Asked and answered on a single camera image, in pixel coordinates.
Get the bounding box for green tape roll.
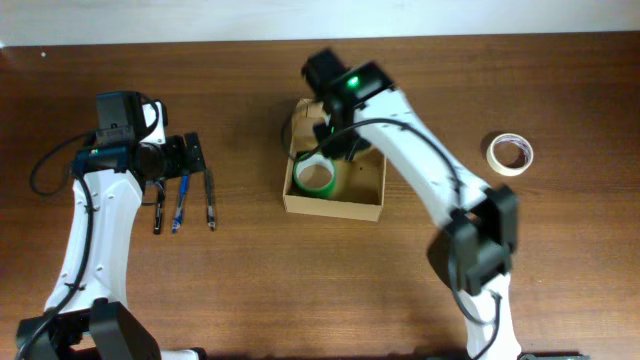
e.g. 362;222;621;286
293;154;337;199

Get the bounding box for black pen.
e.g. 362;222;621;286
153;181;166;235

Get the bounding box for beige masking tape roll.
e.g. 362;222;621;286
486;133;534;177

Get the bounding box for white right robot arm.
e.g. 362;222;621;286
302;59;521;359

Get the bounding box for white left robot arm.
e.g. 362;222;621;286
16;130;207;359

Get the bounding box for blue pen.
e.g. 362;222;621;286
171;175;190;234

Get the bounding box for open cardboard box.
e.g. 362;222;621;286
282;99;386;222

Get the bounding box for grey clear pen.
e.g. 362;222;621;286
204;169;216;231

